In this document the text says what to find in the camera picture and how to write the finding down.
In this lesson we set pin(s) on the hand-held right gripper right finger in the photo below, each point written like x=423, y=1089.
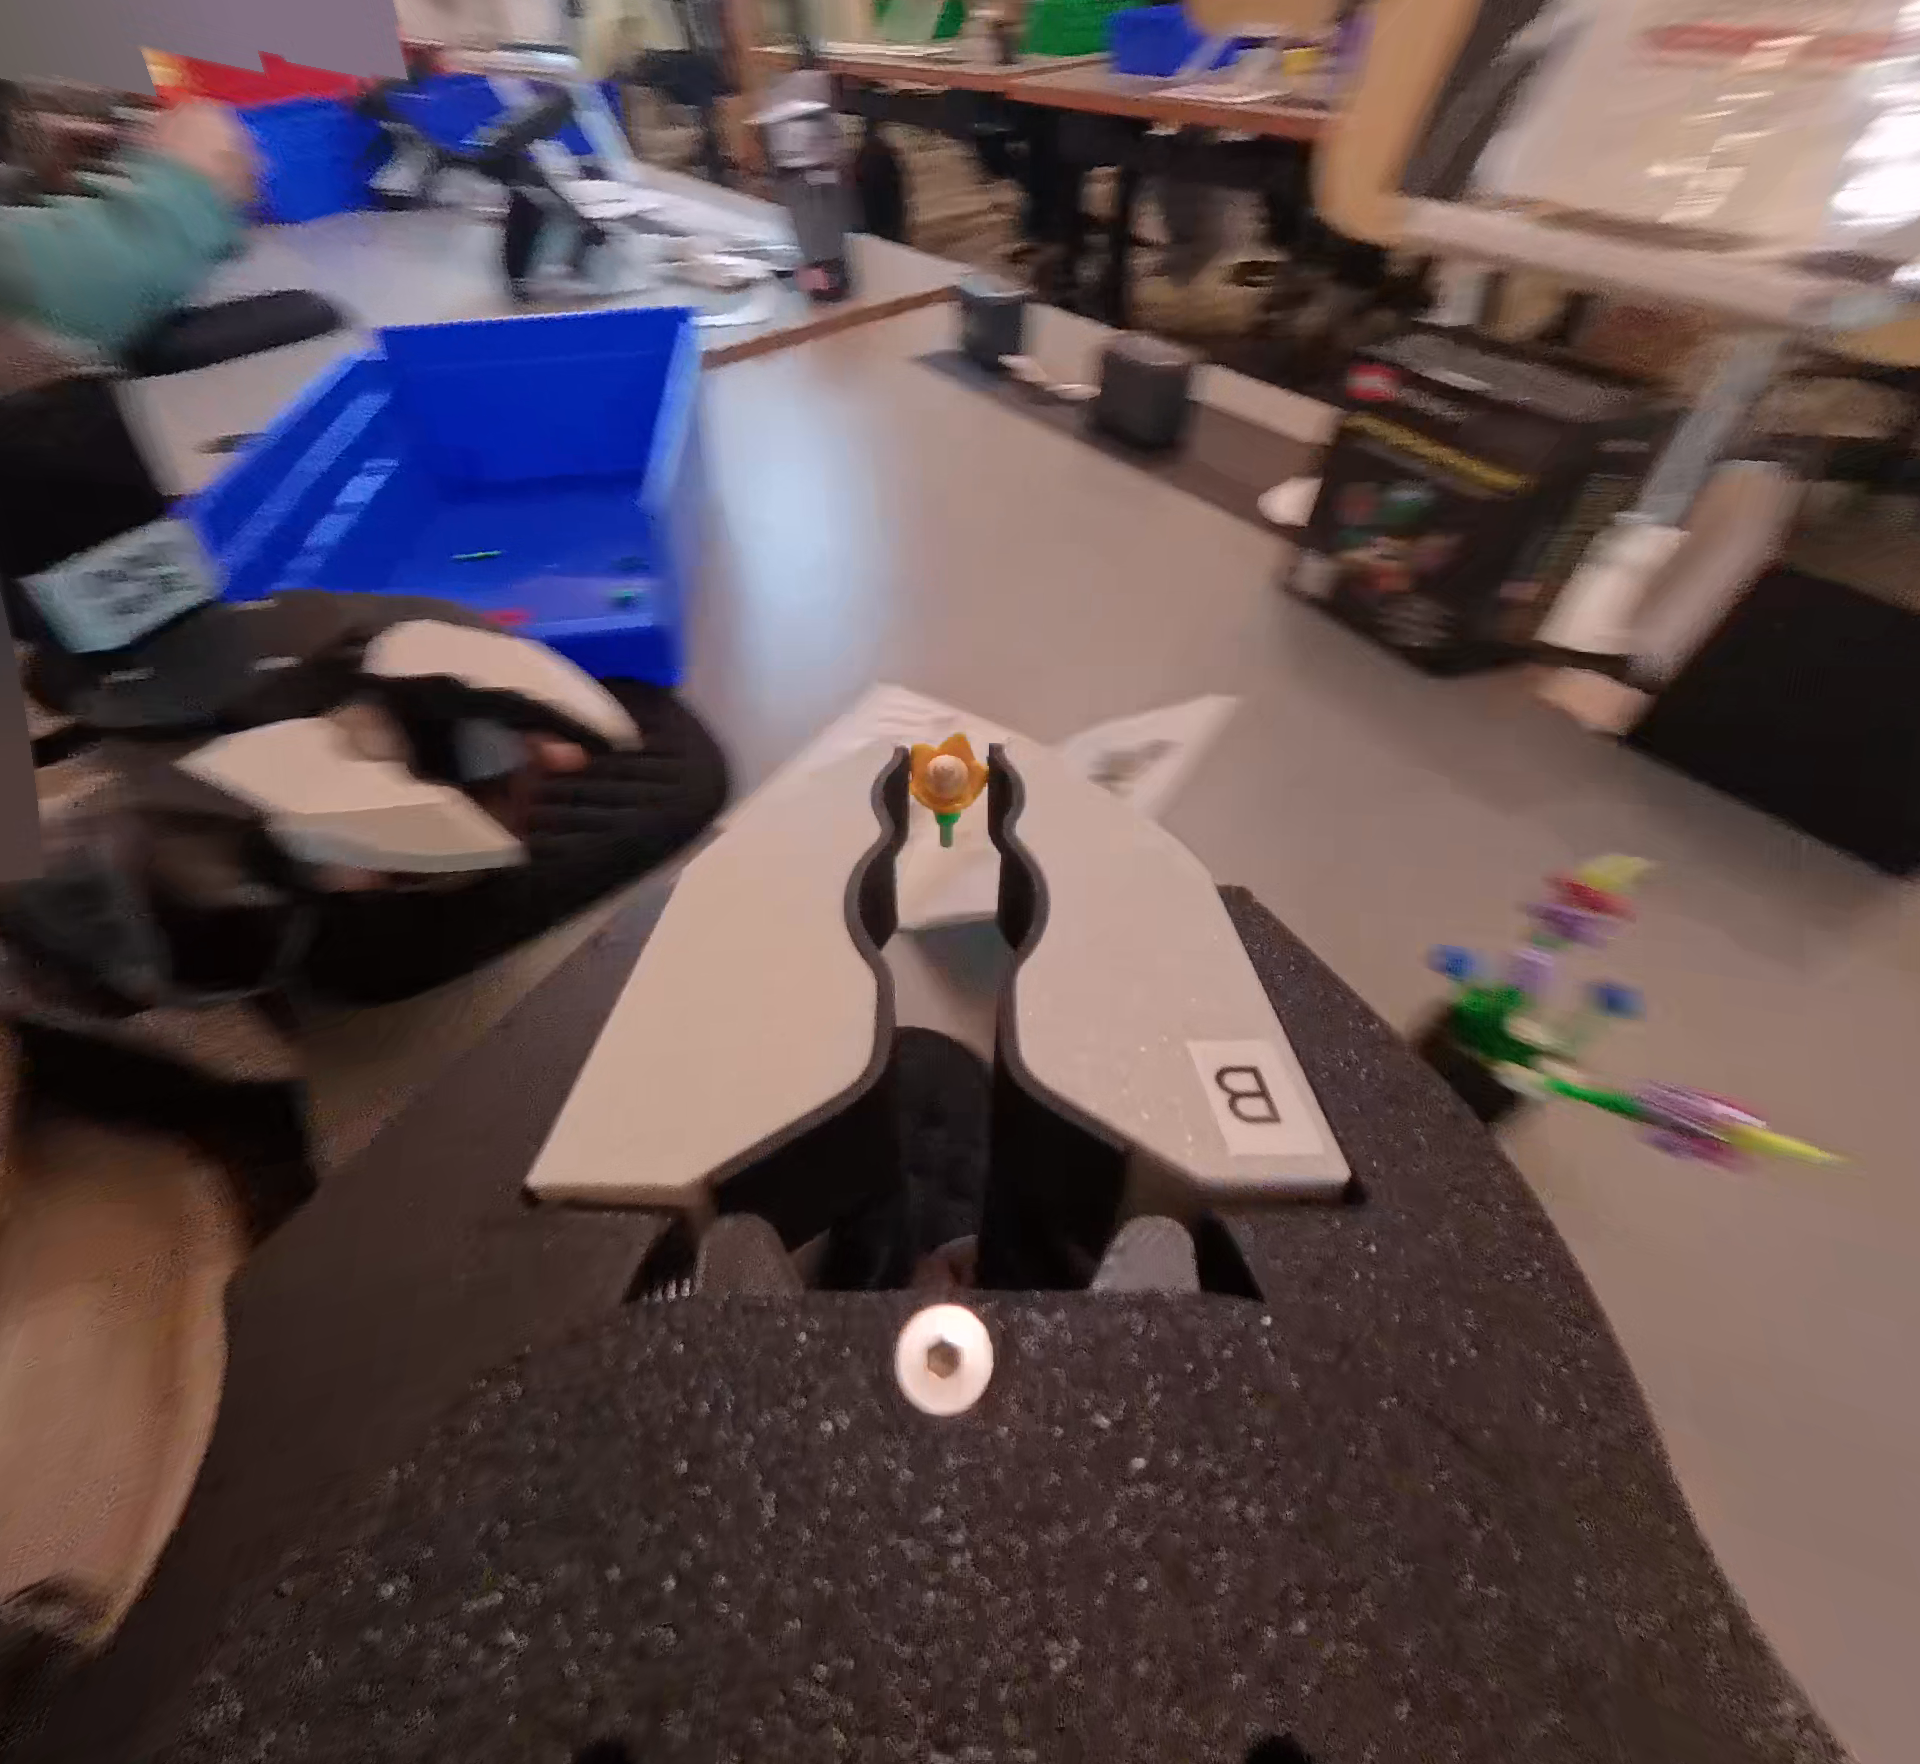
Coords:
x=1142, y=1000

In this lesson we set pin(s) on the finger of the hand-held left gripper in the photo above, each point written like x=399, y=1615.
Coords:
x=362, y=796
x=496, y=685

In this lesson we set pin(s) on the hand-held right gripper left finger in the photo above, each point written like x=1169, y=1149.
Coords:
x=749, y=1014

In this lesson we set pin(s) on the yellow toy flower piece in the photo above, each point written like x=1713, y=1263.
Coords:
x=949, y=781

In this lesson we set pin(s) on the grey desk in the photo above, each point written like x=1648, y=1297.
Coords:
x=902, y=564
x=376, y=265

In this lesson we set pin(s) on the black round cushion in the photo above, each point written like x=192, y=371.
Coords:
x=631, y=804

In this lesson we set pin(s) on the toy instruction booklet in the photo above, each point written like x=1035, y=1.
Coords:
x=1155, y=744

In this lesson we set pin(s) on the large blue plastic bin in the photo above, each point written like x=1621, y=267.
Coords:
x=525, y=415

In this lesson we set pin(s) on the toy brick flower bouquet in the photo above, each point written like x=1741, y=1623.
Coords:
x=1502, y=1031

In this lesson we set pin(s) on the black white gripper tool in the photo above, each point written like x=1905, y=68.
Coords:
x=465, y=139
x=556, y=242

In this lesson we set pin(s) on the white plastic bag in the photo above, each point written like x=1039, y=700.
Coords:
x=691, y=257

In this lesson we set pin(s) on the red bin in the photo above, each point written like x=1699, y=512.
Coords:
x=242, y=81

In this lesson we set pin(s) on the small black device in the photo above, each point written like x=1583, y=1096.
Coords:
x=1148, y=394
x=993, y=317

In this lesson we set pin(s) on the person's tan trouser leg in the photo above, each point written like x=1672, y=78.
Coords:
x=89, y=1344

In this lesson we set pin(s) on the dark box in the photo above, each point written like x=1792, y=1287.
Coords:
x=1783, y=730

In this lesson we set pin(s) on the grey metal stand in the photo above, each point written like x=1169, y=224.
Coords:
x=1696, y=518

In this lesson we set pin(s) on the green plastic bin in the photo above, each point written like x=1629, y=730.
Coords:
x=916, y=18
x=1082, y=25

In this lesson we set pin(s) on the wooden table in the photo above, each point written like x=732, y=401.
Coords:
x=1169, y=98

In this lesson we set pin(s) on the blue storage bin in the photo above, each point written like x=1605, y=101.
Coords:
x=1179, y=41

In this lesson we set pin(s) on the wood framed board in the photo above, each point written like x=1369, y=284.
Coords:
x=1651, y=69

